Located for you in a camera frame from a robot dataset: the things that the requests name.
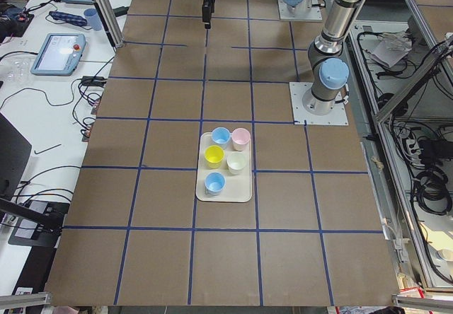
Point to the blue cup on desk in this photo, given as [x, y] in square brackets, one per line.
[93, 19]

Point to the pink plastic cup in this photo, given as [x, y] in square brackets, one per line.
[240, 137]

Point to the yellow plastic cup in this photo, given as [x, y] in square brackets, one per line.
[214, 156]

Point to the pale green plastic cup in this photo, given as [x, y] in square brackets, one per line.
[236, 162]

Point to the light blue plastic cup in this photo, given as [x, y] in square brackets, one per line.
[214, 183]

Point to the black power adapter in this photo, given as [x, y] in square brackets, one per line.
[121, 11]

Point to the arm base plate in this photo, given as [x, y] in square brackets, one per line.
[306, 11]
[307, 110]

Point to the aluminium frame post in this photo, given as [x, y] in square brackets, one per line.
[109, 22]

